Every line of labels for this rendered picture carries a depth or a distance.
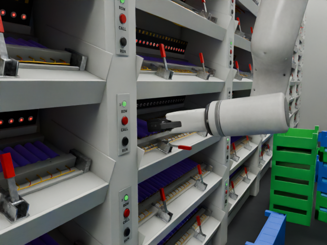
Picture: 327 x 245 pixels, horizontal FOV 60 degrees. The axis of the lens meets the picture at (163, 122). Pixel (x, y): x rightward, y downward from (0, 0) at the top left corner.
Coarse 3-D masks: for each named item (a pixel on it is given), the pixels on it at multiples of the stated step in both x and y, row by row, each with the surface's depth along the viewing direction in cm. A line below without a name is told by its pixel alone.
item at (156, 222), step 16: (192, 160) 119; (208, 160) 120; (160, 176) 98; (176, 176) 101; (192, 176) 107; (208, 176) 114; (144, 192) 86; (160, 192) 79; (176, 192) 95; (192, 192) 99; (208, 192) 106; (144, 208) 79; (160, 208) 80; (176, 208) 87; (192, 208) 94; (144, 224) 75; (160, 224) 78; (176, 224) 85; (144, 240) 70; (160, 240) 78
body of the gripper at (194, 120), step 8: (208, 104) 65; (176, 112) 67; (184, 112) 65; (192, 112) 64; (200, 112) 63; (176, 120) 65; (184, 120) 64; (192, 120) 63; (200, 120) 63; (176, 128) 66; (184, 128) 65; (192, 128) 64; (200, 128) 63; (208, 128) 63
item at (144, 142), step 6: (162, 132) 83; (192, 132) 96; (144, 138) 75; (150, 138) 76; (156, 138) 78; (168, 138) 85; (180, 138) 88; (138, 144) 70; (144, 144) 73; (150, 144) 76
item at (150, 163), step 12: (144, 108) 94; (156, 108) 100; (168, 108) 108; (192, 108) 120; (180, 144) 86; (192, 144) 89; (204, 144) 100; (144, 156) 71; (156, 156) 73; (168, 156) 75; (180, 156) 83; (144, 168) 66; (156, 168) 72
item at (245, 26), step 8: (256, 0) 168; (240, 16) 174; (248, 16) 171; (240, 24) 174; (248, 24) 172; (248, 32) 172; (240, 48) 176; (240, 56) 177; (248, 56) 174; (240, 64) 177; (248, 64) 175; (240, 96) 180; (248, 96) 177; (256, 152) 179; (248, 160) 182; (256, 160) 180; (256, 176) 181; (256, 184) 182; (256, 192) 184
